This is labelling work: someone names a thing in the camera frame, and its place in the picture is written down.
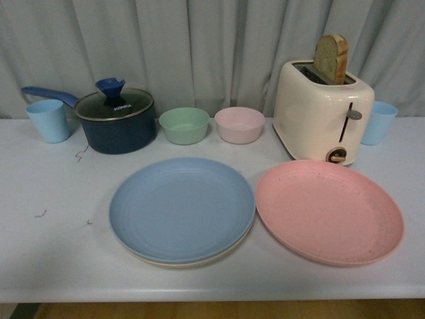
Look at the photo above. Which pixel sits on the cream plate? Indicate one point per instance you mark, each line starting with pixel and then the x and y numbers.
pixel 204 261

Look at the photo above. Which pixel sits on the pink plate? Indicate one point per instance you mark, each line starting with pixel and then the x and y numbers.
pixel 329 213

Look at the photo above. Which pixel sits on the light blue cup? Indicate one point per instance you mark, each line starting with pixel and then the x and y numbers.
pixel 49 118
pixel 380 120

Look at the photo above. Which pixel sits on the bread slice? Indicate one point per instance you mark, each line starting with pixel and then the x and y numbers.
pixel 330 58

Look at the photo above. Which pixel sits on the pink bowl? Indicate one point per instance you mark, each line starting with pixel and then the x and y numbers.
pixel 239 125

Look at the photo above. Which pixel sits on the green bowl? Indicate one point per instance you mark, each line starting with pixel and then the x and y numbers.
pixel 184 126

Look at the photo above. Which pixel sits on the glass pot lid blue knob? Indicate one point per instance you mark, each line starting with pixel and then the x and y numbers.
pixel 113 101

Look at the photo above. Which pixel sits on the dark blue saucepan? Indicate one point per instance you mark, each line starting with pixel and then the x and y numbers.
pixel 111 137

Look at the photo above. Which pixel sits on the light blue cup left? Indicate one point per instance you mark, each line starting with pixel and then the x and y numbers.
pixel 49 118

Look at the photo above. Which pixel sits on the cream toaster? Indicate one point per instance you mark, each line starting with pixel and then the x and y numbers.
pixel 319 121

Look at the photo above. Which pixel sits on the grey curtain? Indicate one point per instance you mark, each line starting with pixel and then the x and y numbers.
pixel 206 54

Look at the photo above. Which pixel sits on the light blue cup right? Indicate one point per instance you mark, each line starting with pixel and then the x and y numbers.
pixel 380 120

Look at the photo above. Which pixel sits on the blue plate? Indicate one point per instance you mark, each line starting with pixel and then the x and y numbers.
pixel 182 210

